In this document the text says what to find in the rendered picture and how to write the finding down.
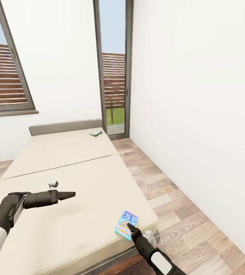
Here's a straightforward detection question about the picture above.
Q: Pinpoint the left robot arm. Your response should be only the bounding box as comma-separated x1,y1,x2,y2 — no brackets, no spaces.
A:
0,179,76,251

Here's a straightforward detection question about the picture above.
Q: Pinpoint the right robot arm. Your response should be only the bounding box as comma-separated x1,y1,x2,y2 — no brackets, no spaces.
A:
127,223,187,275

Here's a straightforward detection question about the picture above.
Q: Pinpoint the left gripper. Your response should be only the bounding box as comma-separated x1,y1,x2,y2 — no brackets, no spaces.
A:
36,190,76,207

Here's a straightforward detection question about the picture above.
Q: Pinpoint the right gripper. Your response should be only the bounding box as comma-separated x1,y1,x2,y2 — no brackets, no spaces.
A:
127,223,150,256

